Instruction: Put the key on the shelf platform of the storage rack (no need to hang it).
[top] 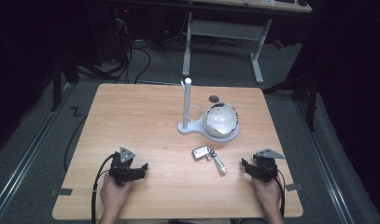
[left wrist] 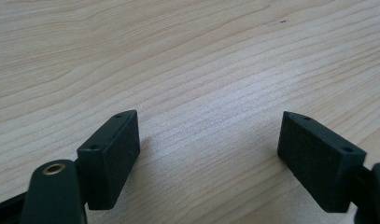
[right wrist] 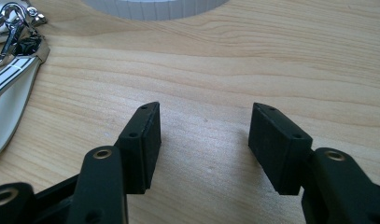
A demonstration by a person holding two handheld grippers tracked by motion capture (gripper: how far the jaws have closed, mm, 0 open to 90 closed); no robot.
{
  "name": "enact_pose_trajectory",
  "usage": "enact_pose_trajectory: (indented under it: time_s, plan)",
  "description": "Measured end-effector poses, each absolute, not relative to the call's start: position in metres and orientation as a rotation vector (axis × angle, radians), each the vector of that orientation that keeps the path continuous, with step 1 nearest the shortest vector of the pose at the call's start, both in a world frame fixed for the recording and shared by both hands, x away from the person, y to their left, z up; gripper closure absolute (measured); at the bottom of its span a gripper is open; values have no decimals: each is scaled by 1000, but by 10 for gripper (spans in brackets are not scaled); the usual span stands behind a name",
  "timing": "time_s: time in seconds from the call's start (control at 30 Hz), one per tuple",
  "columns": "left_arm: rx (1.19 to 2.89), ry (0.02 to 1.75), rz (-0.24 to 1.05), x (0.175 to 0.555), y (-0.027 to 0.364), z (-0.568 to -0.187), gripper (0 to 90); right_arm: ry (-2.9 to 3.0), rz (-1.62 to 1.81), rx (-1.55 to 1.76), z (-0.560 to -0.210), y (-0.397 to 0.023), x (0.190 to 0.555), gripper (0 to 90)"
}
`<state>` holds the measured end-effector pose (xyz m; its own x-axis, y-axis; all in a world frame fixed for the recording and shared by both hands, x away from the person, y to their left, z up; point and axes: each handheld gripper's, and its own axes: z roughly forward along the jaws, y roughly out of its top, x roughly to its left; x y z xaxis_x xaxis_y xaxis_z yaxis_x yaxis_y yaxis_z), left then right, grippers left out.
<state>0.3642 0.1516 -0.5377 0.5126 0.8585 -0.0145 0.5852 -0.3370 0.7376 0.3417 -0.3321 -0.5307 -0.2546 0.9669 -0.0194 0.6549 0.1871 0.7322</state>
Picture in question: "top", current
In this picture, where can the dark round table grommet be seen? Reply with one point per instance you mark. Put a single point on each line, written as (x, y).
(213, 99)

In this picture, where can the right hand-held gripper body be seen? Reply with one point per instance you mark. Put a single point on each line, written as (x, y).
(265, 168)

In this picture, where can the white table frame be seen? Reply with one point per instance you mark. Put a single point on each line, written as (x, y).
(222, 30)

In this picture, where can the black metal stand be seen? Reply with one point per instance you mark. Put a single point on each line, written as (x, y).
(306, 90)
(57, 84)

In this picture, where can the grey tape strip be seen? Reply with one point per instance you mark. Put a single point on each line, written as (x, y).
(63, 192)
(294, 187)

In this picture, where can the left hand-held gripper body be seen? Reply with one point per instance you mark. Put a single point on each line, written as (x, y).
(120, 169)

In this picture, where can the white egg-shaped bowl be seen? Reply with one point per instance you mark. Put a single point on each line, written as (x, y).
(220, 119)

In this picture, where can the person's left hand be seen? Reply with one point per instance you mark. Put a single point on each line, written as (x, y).
(113, 194)

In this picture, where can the metal floor rail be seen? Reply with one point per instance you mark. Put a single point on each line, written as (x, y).
(29, 155)
(324, 161)

